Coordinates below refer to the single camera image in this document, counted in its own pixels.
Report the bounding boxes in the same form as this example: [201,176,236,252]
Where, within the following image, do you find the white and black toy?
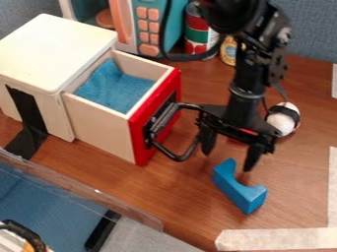
[264,101,303,138]

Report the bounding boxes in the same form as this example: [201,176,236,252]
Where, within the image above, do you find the yellow bottle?
[218,34,240,68]

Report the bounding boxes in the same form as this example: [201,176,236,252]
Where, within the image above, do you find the cabinet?
[0,13,120,143]

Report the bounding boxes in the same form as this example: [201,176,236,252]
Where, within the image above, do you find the drawer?
[60,48,203,167]

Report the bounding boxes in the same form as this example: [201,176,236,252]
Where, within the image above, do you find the red and green can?
[182,1,222,56]

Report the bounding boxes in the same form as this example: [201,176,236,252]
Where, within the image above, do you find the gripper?
[194,103,284,173]

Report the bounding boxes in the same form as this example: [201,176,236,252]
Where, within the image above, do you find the toy microwave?
[57,0,191,59]

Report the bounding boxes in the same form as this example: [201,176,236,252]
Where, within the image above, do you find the blue cloth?
[73,58,159,115]

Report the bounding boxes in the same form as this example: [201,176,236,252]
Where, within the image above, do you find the blue block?
[212,157,269,216]

